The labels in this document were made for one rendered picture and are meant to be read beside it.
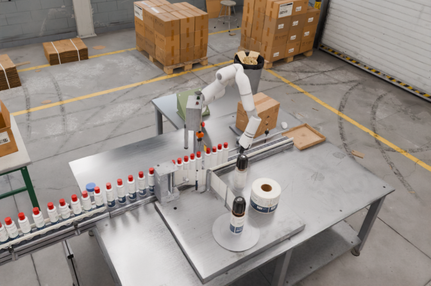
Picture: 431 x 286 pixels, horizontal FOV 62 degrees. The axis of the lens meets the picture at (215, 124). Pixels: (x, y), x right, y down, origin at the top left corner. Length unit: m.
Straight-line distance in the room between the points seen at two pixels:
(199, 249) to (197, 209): 0.32
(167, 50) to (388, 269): 4.24
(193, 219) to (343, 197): 1.16
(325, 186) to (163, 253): 1.34
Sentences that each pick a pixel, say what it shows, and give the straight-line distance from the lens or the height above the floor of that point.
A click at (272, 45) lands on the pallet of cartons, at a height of 0.45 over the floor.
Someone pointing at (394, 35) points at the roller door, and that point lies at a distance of 6.66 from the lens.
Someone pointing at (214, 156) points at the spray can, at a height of 1.01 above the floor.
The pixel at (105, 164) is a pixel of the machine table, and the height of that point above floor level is 0.83.
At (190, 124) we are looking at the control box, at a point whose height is 1.34.
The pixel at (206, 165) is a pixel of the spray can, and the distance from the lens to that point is 2.78.
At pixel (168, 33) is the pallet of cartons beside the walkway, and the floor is 0.69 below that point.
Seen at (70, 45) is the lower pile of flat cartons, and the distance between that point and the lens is 6.87.
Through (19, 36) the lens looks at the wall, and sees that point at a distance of 7.61.
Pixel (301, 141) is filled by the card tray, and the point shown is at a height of 0.83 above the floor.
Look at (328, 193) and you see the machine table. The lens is 2.92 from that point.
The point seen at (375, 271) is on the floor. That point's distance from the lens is 3.68.
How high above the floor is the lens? 2.78
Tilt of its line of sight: 35 degrees down
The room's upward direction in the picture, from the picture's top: 4 degrees clockwise
